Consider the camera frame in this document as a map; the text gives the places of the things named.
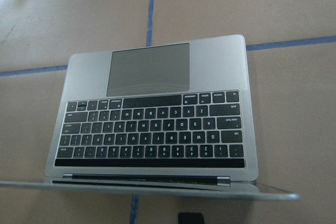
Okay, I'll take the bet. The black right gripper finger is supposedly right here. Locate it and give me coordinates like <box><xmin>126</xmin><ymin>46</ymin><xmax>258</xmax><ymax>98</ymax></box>
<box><xmin>178</xmin><ymin>212</ymin><xmax>204</xmax><ymax>224</ymax></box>

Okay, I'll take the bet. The grey laptop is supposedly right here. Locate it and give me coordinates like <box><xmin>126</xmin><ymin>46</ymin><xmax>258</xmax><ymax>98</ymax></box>
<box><xmin>1</xmin><ymin>35</ymin><xmax>300</xmax><ymax>201</ymax></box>

